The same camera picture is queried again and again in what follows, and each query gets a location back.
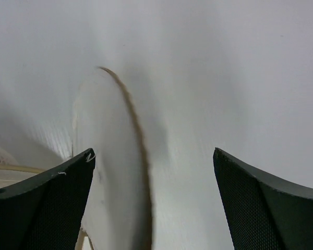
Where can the round mesh laundry bag glasses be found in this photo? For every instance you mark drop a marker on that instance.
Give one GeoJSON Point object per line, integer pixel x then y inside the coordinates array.
{"type": "Point", "coordinates": [39, 131]}

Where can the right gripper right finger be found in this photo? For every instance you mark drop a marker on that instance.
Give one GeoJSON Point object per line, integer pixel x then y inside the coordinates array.
{"type": "Point", "coordinates": [263, 211]}

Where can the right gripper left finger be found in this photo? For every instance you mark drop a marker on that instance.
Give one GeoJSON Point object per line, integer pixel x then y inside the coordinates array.
{"type": "Point", "coordinates": [45, 211]}

